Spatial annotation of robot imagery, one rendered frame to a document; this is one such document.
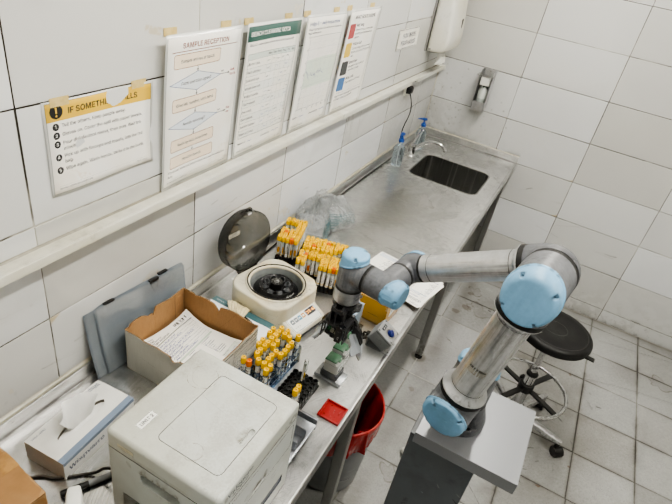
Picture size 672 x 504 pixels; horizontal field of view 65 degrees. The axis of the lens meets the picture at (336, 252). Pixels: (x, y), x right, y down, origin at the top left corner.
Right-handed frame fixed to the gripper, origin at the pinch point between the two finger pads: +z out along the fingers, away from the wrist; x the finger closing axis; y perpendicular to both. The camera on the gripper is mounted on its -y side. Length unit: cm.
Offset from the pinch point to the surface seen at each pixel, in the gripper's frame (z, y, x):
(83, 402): 2, 53, -42
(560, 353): 35, -94, 68
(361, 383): 11.9, -3.1, 9.2
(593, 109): -34, -240, 42
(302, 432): 6.2, 27.0, 5.0
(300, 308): 4.6, -13.7, -20.2
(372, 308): 5.9, -31.2, -1.1
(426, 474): 25.2, 4.6, 37.2
